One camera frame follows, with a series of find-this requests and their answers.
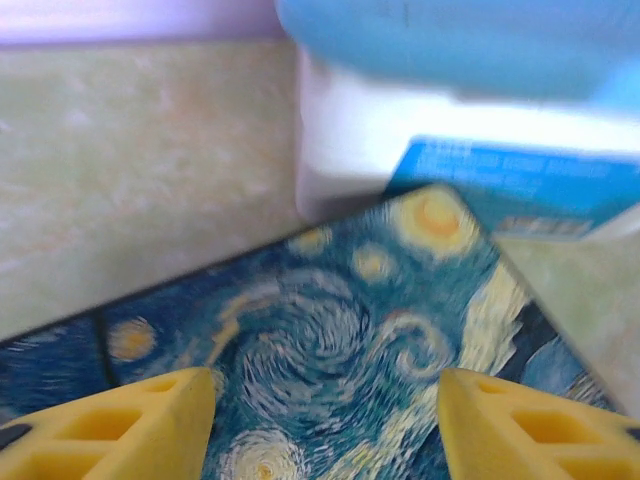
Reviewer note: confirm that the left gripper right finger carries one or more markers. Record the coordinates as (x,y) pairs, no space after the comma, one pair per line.
(480,435)

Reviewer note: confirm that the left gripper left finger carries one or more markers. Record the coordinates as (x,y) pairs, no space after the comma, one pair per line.
(165,430)

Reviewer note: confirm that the starry night painted box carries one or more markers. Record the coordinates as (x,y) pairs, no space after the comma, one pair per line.
(325,325)

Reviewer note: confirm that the blue lidded storage box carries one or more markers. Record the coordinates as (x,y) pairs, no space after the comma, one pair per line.
(450,50)

